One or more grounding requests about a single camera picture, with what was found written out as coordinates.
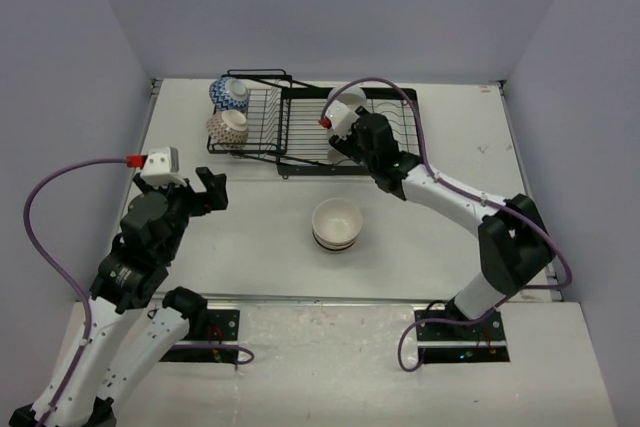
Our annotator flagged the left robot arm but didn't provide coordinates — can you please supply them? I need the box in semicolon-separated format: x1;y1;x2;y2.
9;167;228;426

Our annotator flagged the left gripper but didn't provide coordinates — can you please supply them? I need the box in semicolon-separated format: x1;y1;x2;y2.
135;165;227;261

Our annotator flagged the black wire dish rack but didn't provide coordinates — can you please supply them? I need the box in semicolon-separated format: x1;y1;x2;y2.
207;69;419;179

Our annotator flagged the light blue bowl front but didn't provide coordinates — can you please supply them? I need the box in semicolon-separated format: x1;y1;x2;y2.
326;133;353;165

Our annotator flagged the beige bowl front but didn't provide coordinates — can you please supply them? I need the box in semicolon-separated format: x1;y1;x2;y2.
312;231;357;248

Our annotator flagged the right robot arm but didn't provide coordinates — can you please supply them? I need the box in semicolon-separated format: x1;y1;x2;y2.
322;107;554;340

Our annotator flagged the light blue bowl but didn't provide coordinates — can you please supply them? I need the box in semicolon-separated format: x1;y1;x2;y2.
326;86;367;117
326;133;353;165

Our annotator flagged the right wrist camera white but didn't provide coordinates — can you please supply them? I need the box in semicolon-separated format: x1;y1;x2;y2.
319;101;358;139

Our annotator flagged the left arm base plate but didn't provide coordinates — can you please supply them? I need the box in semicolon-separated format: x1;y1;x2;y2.
161;309;240;365

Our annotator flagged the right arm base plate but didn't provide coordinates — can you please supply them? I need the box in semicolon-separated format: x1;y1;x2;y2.
415;312;510;365

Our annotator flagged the beige bowl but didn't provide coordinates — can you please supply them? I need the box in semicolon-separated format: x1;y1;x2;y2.
312;231;357;248
311;198;363;242

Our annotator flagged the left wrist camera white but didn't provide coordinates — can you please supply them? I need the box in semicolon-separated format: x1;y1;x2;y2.
140;147;184;187

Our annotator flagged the brown floral patterned bowl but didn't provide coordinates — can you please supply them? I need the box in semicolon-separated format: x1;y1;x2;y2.
205;109;249;150

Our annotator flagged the black bowl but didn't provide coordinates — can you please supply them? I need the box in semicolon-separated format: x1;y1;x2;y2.
320;245;353;253

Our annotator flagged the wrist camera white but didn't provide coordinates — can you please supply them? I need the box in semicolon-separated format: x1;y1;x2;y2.
140;147;184;187
319;101;358;139

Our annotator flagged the light blue bowl rear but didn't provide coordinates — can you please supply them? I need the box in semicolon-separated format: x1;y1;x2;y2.
326;86;367;117

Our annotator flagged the blue zigzag patterned bowl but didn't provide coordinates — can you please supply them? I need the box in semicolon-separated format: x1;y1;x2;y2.
209;77;250;114

